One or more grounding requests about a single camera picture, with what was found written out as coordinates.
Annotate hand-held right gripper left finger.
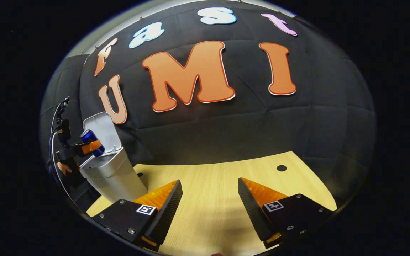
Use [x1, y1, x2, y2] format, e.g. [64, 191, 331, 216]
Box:
[91, 179, 184, 252]

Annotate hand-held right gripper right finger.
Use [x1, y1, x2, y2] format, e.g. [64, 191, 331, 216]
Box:
[237, 177, 335, 250]

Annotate blue pop can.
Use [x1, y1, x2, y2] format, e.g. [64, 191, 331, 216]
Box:
[80, 129, 105, 158]

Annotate white desktop garbage bin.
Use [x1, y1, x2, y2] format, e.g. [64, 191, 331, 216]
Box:
[79, 111, 149, 204]

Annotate wooden desktop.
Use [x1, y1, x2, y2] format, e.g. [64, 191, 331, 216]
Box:
[86, 151, 338, 256]

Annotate thin grey cable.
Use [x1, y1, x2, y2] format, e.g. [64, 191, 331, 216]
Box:
[49, 96, 71, 199]

